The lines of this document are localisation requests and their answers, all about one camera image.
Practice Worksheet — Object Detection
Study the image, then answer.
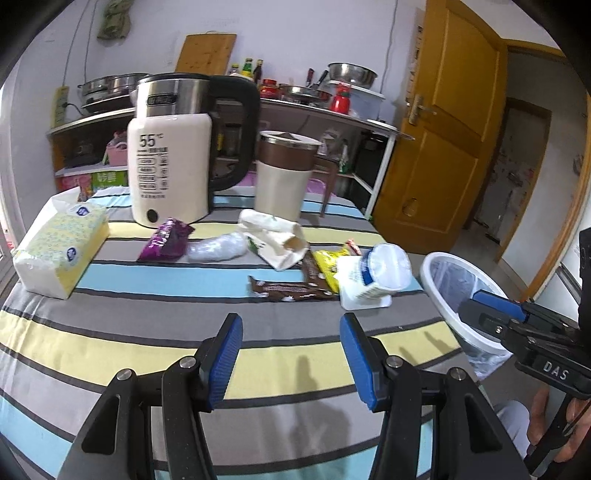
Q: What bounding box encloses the clear plastic bag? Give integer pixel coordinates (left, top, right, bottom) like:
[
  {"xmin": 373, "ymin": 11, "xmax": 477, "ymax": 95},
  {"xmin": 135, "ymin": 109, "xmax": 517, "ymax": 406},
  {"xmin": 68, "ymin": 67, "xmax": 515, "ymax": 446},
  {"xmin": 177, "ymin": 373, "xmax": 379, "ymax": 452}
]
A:
[{"xmin": 185, "ymin": 232, "xmax": 249, "ymax": 263}]

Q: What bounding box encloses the white paper bag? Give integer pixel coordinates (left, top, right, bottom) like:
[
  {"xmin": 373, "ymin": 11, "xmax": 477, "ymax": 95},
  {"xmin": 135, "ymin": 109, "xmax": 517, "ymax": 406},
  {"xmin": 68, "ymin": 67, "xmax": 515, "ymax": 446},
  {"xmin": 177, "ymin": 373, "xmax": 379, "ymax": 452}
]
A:
[{"xmin": 236, "ymin": 209, "xmax": 308, "ymax": 271}]

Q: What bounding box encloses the white trash bin with liner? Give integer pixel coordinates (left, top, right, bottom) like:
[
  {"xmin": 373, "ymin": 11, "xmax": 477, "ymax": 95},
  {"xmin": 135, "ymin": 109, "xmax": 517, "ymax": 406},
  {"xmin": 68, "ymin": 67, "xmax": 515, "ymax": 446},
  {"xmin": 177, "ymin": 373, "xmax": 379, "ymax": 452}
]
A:
[{"xmin": 420, "ymin": 252, "xmax": 512, "ymax": 381}]

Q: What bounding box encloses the person's right hand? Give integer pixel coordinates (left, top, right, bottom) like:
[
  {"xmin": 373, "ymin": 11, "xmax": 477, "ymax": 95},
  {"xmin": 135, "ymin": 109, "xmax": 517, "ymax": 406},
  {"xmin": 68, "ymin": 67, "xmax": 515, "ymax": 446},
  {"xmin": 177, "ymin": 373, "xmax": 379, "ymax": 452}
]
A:
[{"xmin": 527, "ymin": 386, "xmax": 591, "ymax": 464}]

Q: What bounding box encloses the person's grey-trousered knee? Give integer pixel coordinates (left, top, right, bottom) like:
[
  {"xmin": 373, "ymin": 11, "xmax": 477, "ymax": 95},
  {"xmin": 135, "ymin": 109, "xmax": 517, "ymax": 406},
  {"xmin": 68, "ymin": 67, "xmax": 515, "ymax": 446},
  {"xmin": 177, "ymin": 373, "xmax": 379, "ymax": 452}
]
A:
[{"xmin": 494, "ymin": 400, "xmax": 530, "ymax": 458}]

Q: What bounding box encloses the white yogurt cup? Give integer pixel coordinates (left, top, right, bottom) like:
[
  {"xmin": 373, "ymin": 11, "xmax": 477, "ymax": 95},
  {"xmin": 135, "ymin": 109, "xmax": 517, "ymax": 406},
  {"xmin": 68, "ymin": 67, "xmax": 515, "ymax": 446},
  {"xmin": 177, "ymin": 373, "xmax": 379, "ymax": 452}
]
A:
[{"xmin": 335, "ymin": 243, "xmax": 414, "ymax": 311}]

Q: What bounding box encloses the striped tablecloth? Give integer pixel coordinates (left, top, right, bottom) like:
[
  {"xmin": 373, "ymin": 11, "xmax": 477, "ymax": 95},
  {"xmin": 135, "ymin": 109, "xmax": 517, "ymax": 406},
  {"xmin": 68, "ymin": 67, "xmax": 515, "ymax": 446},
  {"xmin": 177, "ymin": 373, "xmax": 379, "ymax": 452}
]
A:
[{"xmin": 0, "ymin": 172, "xmax": 482, "ymax": 480}]

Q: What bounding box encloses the yellow snack wrapper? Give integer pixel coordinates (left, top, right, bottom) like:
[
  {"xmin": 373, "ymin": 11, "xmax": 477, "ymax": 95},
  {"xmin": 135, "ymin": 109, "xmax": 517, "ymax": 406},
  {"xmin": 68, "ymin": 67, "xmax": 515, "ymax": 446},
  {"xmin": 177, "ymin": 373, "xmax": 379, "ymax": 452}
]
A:
[{"xmin": 312, "ymin": 246, "xmax": 351, "ymax": 293}]

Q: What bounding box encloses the brown chocolate bar wrapper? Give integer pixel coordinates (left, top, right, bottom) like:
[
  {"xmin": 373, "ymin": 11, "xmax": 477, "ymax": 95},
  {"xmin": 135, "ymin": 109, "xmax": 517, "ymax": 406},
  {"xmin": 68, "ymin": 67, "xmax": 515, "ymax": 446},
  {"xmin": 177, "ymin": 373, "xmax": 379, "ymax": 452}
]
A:
[{"xmin": 249, "ymin": 251, "xmax": 337, "ymax": 302}]

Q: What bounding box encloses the yellow white tissue pack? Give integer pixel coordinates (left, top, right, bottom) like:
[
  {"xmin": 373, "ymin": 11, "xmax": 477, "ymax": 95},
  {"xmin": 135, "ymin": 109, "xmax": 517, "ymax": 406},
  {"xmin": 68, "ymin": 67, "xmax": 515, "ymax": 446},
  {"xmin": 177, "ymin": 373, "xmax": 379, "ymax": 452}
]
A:
[{"xmin": 13, "ymin": 186, "xmax": 109, "ymax": 300}]

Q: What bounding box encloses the purple snack wrapper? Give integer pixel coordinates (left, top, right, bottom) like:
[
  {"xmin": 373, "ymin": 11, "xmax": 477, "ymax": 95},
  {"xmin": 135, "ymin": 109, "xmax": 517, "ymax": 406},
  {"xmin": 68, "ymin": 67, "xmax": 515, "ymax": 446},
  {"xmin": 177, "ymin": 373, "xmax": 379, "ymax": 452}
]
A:
[{"xmin": 137, "ymin": 218, "xmax": 194, "ymax": 263}]

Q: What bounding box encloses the yellow wooden door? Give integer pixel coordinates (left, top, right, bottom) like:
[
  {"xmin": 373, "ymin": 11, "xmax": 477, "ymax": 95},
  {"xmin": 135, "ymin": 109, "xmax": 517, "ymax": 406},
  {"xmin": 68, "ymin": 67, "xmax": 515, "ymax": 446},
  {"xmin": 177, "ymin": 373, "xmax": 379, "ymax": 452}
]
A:
[{"xmin": 373, "ymin": 1, "xmax": 508, "ymax": 254}]

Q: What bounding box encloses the red thermos bottle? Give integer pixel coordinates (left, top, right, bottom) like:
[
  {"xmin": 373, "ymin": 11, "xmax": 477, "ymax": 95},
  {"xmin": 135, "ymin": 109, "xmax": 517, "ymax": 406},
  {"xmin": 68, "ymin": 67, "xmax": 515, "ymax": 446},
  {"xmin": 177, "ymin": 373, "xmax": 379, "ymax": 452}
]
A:
[{"xmin": 329, "ymin": 83, "xmax": 351, "ymax": 115}]

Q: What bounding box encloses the white brown lidded mug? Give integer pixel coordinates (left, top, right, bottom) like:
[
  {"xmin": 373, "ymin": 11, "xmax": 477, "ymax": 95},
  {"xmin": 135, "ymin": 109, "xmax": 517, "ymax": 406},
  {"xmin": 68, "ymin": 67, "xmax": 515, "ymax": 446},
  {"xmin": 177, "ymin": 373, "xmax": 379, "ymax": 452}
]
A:
[{"xmin": 254, "ymin": 130, "xmax": 339, "ymax": 222}]

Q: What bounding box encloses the white steel electric kettle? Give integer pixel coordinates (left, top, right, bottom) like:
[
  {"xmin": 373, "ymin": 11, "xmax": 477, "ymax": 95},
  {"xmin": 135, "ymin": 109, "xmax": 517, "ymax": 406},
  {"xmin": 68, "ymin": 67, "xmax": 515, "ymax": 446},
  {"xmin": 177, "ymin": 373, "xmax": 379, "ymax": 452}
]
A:
[{"xmin": 127, "ymin": 73, "xmax": 260, "ymax": 228}]

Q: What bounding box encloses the steel mixing bowl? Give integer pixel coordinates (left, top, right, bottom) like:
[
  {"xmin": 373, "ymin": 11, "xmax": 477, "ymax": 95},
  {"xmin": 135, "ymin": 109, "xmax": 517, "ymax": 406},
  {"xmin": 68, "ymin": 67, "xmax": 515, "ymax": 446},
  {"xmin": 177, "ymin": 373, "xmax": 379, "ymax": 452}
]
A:
[{"xmin": 328, "ymin": 62, "xmax": 378, "ymax": 89}]

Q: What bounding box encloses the pink plastic basket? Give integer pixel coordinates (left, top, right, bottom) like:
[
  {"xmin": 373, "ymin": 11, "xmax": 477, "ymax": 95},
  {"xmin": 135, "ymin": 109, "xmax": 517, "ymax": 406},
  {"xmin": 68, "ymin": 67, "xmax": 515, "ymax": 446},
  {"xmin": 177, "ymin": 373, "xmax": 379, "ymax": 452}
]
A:
[{"xmin": 102, "ymin": 139, "xmax": 127, "ymax": 167}]

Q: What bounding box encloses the white metal shelf rack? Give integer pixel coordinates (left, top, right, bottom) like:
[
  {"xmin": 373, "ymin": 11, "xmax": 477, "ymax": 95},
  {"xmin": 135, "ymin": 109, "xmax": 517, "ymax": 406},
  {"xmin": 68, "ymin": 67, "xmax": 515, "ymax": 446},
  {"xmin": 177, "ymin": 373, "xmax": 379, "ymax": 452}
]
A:
[{"xmin": 46, "ymin": 99, "xmax": 414, "ymax": 220}]

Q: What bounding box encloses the steel cooking pot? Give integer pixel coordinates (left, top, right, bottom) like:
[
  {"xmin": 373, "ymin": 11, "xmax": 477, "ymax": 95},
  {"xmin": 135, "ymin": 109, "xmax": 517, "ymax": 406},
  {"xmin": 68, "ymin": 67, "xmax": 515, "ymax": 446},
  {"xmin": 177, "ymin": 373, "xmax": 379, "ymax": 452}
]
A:
[{"xmin": 78, "ymin": 73, "xmax": 148, "ymax": 114}]

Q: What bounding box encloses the wooden cutting board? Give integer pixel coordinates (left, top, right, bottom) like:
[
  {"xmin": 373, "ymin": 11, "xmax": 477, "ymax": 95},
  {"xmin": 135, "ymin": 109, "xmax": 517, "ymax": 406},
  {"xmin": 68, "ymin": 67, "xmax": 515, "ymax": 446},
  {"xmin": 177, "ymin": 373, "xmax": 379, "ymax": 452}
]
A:
[{"xmin": 175, "ymin": 33, "xmax": 237, "ymax": 75}]

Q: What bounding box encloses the green hanging cloth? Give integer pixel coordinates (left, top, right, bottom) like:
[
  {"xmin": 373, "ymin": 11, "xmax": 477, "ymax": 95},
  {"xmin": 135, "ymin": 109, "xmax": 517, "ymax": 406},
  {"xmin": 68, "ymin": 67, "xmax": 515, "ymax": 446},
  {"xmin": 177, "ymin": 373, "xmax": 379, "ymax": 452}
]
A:
[{"xmin": 97, "ymin": 0, "xmax": 134, "ymax": 40}]

